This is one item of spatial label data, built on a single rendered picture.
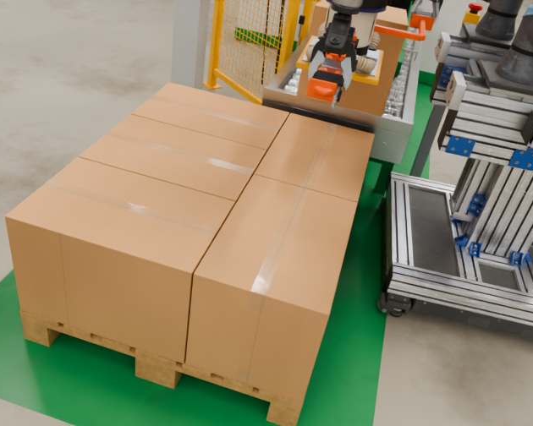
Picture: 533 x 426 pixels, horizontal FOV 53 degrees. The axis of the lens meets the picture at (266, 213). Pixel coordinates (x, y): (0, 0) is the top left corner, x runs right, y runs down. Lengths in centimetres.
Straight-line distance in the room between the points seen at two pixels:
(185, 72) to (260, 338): 218
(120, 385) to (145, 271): 50
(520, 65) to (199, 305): 126
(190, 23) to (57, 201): 182
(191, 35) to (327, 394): 222
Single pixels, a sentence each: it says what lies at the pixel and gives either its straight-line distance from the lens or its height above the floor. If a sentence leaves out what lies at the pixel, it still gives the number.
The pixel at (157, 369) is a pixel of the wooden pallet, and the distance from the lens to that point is 191.
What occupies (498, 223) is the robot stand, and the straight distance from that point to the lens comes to 246.
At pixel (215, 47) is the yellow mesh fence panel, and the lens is 395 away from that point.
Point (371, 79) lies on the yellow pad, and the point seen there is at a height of 94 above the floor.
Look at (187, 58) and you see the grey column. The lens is 343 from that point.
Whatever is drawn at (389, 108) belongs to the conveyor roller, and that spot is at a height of 53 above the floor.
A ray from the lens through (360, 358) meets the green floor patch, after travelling 216.
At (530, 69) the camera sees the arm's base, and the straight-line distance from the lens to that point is 196.
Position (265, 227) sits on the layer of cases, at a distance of 174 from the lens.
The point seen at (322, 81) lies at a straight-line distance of 143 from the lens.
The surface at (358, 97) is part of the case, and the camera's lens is 249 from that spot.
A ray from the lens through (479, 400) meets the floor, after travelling 224.
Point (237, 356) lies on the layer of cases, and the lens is 171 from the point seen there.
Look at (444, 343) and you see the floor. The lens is 237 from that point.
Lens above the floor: 158
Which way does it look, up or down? 35 degrees down
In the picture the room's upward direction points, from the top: 10 degrees clockwise
